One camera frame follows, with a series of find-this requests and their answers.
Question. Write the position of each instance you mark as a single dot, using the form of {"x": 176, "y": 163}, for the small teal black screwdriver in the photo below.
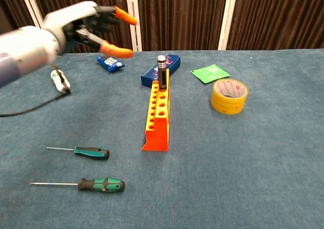
{"x": 91, "y": 152}

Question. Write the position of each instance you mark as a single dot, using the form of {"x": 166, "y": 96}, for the blue cardboard box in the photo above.
{"x": 162, "y": 67}

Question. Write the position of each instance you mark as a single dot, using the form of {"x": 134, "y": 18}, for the large green black screwdriver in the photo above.
{"x": 101, "y": 185}

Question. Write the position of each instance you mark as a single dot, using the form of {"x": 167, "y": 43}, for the white screen frame post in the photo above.
{"x": 33, "y": 6}
{"x": 133, "y": 36}
{"x": 226, "y": 16}

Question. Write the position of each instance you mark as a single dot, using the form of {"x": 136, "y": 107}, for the orange yellow tool holder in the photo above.
{"x": 157, "y": 117}

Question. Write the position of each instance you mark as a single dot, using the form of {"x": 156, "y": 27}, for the green sachet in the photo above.
{"x": 210, "y": 73}

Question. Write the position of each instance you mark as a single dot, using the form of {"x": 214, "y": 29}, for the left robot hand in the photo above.
{"x": 76, "y": 26}

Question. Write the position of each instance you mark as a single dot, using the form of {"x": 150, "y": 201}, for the small white plastic bottle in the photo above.
{"x": 57, "y": 79}

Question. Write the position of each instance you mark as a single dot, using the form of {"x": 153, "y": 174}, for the silver black precision screwdriver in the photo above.
{"x": 162, "y": 72}

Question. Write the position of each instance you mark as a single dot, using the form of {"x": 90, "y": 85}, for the blue snack packet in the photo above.
{"x": 110, "y": 62}

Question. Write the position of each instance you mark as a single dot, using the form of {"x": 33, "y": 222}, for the yellow packing tape roll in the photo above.
{"x": 229, "y": 97}

